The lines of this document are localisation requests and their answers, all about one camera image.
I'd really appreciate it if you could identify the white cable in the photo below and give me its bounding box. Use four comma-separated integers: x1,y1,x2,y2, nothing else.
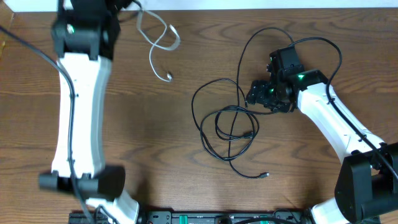
136,7,181,83

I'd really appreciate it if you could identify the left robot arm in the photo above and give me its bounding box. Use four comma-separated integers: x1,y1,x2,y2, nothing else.
39,0,139,223

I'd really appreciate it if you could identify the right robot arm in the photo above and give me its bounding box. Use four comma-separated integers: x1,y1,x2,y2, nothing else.
246,45,397,223

